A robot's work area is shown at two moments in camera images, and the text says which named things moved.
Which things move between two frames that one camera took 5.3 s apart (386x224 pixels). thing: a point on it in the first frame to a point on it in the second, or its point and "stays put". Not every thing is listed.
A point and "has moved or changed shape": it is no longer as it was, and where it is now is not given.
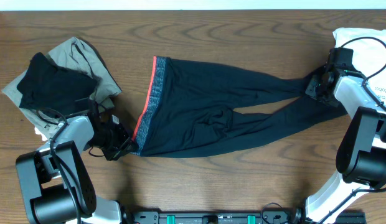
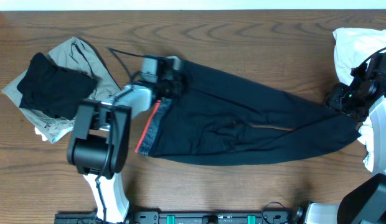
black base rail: x=273 y=216 stays put
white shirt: x=369 y=55 stays put
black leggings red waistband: x=189 y=109 has moved or changed shape
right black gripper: x=317 y=90 to x=335 y=100
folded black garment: x=49 y=88 stays put
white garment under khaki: x=38 y=132 stays put
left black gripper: x=119 y=140 to x=176 y=82
